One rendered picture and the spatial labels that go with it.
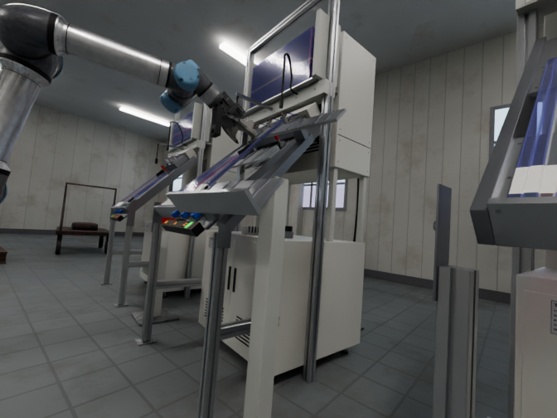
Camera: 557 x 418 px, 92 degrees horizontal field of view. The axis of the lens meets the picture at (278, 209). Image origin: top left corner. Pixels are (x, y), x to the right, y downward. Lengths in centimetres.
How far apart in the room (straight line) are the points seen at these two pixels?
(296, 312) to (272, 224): 58
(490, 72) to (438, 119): 74
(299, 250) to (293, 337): 38
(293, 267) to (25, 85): 106
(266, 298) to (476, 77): 420
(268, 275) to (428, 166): 370
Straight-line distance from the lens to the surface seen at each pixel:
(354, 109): 161
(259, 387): 92
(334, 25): 158
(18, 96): 106
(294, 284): 123
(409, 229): 425
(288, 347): 130
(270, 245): 80
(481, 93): 451
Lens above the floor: 68
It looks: 4 degrees up
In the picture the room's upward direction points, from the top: 4 degrees clockwise
